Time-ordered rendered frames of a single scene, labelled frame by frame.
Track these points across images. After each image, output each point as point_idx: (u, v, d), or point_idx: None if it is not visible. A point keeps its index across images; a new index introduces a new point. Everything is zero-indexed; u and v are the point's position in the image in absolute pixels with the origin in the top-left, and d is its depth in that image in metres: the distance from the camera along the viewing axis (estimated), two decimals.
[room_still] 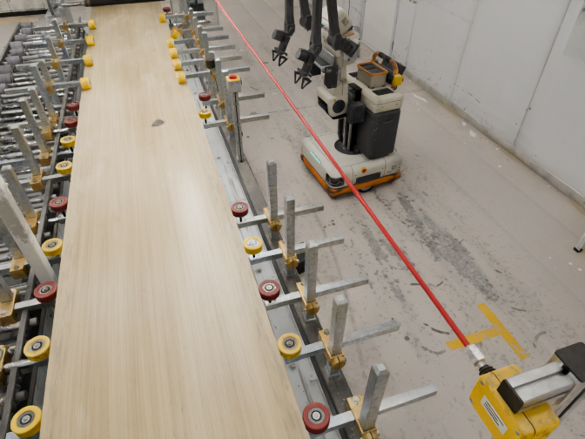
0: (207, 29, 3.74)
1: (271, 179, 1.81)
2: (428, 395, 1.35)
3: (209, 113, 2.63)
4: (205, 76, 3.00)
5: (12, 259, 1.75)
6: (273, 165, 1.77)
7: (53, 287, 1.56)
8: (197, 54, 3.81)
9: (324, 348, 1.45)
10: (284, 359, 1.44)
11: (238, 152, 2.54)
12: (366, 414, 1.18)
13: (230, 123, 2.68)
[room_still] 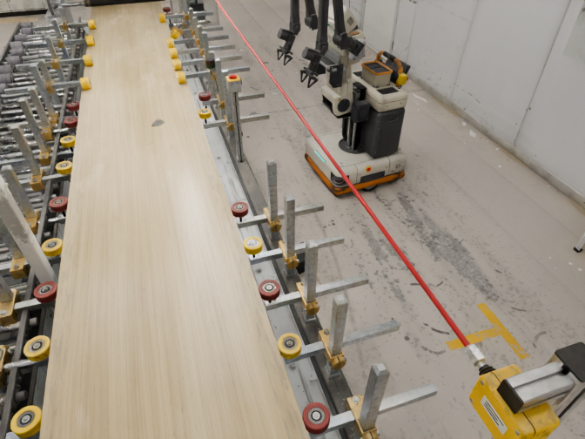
0: (207, 29, 3.74)
1: (271, 179, 1.81)
2: (428, 395, 1.35)
3: (209, 113, 2.63)
4: (205, 76, 3.00)
5: (12, 259, 1.75)
6: (273, 165, 1.77)
7: (53, 287, 1.56)
8: (197, 54, 3.81)
9: (324, 348, 1.45)
10: (284, 359, 1.44)
11: (238, 152, 2.54)
12: (366, 414, 1.18)
13: (230, 123, 2.68)
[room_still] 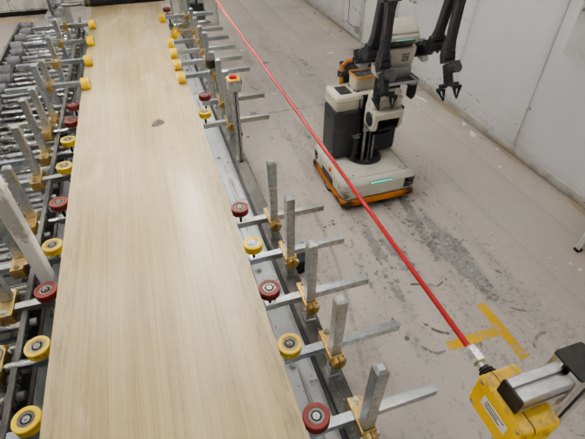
0: (207, 29, 3.74)
1: (271, 179, 1.81)
2: (428, 395, 1.35)
3: (209, 113, 2.63)
4: (205, 76, 3.00)
5: (12, 259, 1.75)
6: (273, 165, 1.77)
7: (53, 287, 1.56)
8: (197, 54, 3.81)
9: (324, 348, 1.45)
10: (284, 359, 1.44)
11: (238, 152, 2.54)
12: (366, 414, 1.18)
13: (230, 123, 2.68)
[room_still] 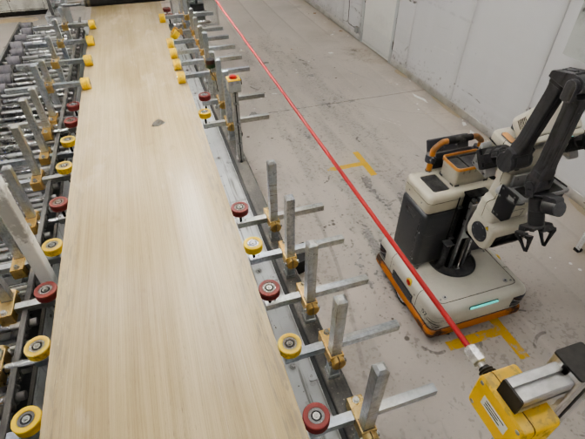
0: (207, 29, 3.74)
1: (271, 179, 1.81)
2: (428, 395, 1.35)
3: (209, 113, 2.63)
4: (205, 76, 3.00)
5: (12, 259, 1.75)
6: (273, 165, 1.77)
7: (53, 287, 1.56)
8: (197, 54, 3.81)
9: (324, 348, 1.45)
10: (284, 359, 1.44)
11: (238, 152, 2.54)
12: (366, 414, 1.18)
13: (230, 123, 2.68)
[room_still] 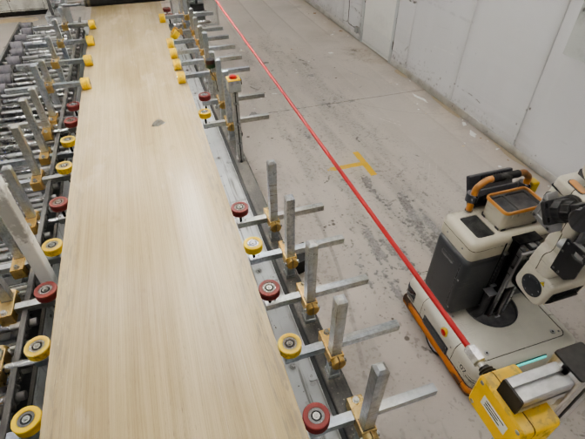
0: (207, 29, 3.74)
1: (271, 179, 1.81)
2: (428, 395, 1.35)
3: (209, 113, 2.63)
4: (205, 76, 3.00)
5: (12, 259, 1.75)
6: (273, 165, 1.77)
7: (53, 287, 1.56)
8: (197, 54, 3.81)
9: (324, 348, 1.45)
10: (284, 359, 1.44)
11: (238, 152, 2.54)
12: (366, 414, 1.18)
13: (230, 123, 2.68)
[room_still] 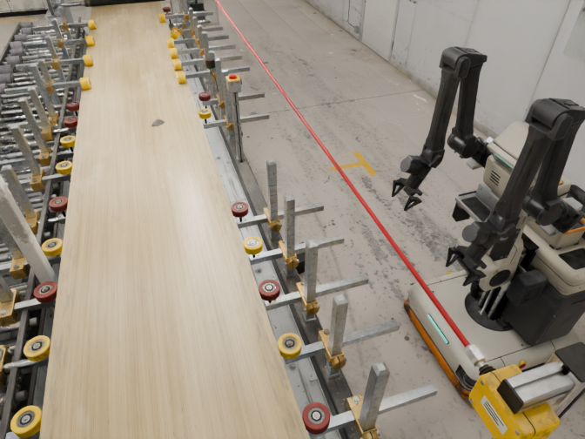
0: (207, 29, 3.74)
1: (271, 179, 1.81)
2: (428, 395, 1.35)
3: (209, 113, 2.63)
4: (205, 76, 3.00)
5: (12, 259, 1.75)
6: (273, 165, 1.77)
7: (53, 287, 1.56)
8: (197, 54, 3.81)
9: (324, 348, 1.45)
10: (284, 359, 1.44)
11: (238, 152, 2.54)
12: (366, 414, 1.18)
13: (230, 123, 2.68)
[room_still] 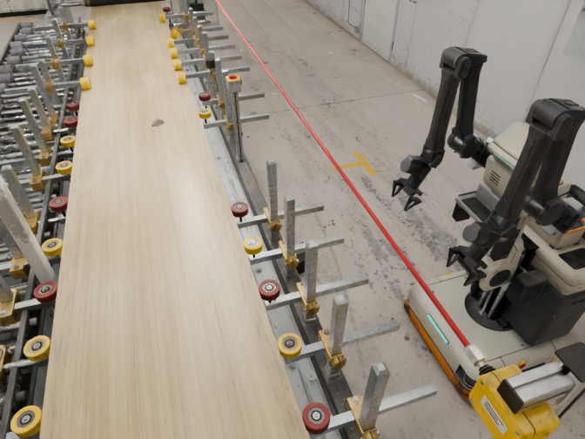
0: (207, 29, 3.74)
1: (271, 179, 1.81)
2: (428, 395, 1.35)
3: (209, 113, 2.63)
4: (205, 76, 3.00)
5: (12, 259, 1.75)
6: (273, 165, 1.77)
7: (53, 287, 1.56)
8: (197, 54, 3.81)
9: (324, 348, 1.45)
10: (284, 359, 1.44)
11: (238, 152, 2.54)
12: (366, 414, 1.18)
13: (230, 123, 2.68)
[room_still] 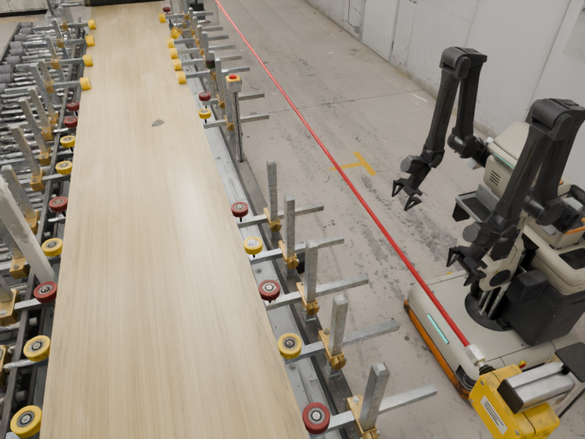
0: (207, 29, 3.74)
1: (271, 179, 1.81)
2: (428, 395, 1.35)
3: (209, 113, 2.63)
4: (205, 76, 3.00)
5: (12, 259, 1.75)
6: (273, 165, 1.77)
7: (53, 287, 1.56)
8: (197, 54, 3.81)
9: (324, 348, 1.45)
10: (284, 359, 1.44)
11: (238, 152, 2.54)
12: (366, 414, 1.18)
13: (230, 123, 2.68)
